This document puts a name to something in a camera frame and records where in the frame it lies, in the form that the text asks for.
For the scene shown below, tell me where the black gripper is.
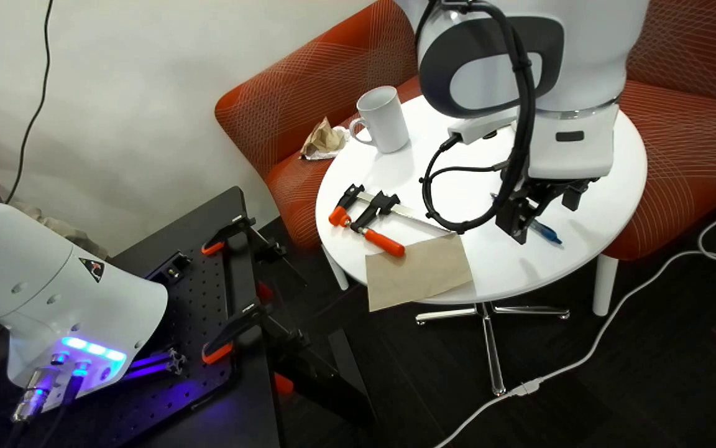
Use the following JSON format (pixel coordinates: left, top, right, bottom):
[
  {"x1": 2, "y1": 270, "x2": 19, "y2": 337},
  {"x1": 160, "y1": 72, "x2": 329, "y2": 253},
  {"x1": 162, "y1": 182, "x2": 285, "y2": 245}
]
[{"x1": 495, "y1": 171, "x2": 592, "y2": 246}]

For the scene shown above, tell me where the round white table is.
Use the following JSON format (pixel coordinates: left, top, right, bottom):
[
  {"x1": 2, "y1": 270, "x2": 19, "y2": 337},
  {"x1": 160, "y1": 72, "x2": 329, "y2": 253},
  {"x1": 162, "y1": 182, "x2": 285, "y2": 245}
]
[{"x1": 312, "y1": 88, "x2": 651, "y2": 398}]

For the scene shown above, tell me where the white ceramic mug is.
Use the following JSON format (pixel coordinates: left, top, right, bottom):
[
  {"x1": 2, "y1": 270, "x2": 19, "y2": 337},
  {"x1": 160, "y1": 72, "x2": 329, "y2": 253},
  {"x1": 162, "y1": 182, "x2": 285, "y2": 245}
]
[{"x1": 346, "y1": 84, "x2": 413, "y2": 158}]

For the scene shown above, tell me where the orange patterned sofa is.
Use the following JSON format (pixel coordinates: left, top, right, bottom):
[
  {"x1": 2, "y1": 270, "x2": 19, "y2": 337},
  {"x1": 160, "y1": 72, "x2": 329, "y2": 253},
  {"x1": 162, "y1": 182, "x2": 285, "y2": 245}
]
[{"x1": 213, "y1": 0, "x2": 716, "y2": 319}]

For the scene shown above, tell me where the crumpled paper scrap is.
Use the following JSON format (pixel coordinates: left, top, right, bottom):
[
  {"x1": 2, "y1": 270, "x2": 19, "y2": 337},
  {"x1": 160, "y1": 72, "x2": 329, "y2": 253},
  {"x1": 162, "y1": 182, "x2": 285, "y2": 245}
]
[{"x1": 299, "y1": 117, "x2": 351, "y2": 164}]

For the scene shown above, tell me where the black clamp orange grip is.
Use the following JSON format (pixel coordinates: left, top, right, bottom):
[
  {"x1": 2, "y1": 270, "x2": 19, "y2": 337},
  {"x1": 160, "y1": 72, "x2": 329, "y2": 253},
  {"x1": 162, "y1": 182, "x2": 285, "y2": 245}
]
[
  {"x1": 199, "y1": 211, "x2": 289, "y2": 258},
  {"x1": 199, "y1": 301, "x2": 310, "y2": 368}
]

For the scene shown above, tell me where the black perforated breadboard table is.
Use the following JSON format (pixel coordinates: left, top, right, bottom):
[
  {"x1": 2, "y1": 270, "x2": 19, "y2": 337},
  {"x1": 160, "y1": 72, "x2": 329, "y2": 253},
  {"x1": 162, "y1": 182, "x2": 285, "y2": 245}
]
[{"x1": 8, "y1": 185, "x2": 280, "y2": 448}]

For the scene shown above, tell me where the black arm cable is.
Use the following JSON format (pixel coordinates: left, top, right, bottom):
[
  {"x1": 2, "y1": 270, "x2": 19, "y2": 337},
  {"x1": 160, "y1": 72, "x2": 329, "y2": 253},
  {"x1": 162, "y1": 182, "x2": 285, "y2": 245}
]
[{"x1": 417, "y1": 0, "x2": 539, "y2": 233}]

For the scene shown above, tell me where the steel bar clamp orange handle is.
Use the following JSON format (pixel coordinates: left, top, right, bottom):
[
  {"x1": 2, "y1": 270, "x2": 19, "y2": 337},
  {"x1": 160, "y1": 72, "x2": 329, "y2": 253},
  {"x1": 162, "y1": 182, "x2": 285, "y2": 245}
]
[{"x1": 326, "y1": 182, "x2": 459, "y2": 262}]

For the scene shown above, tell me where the white floor cable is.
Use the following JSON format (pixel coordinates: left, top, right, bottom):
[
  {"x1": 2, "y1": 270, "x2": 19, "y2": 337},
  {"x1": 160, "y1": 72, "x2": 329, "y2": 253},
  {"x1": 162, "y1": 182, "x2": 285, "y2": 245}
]
[{"x1": 433, "y1": 206, "x2": 716, "y2": 448}]

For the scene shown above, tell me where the thin black wall cable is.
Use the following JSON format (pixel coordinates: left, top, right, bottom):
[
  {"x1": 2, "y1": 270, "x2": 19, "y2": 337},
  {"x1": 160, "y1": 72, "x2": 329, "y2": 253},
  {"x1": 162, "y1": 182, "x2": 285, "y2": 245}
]
[{"x1": 2, "y1": 0, "x2": 56, "y2": 206}]

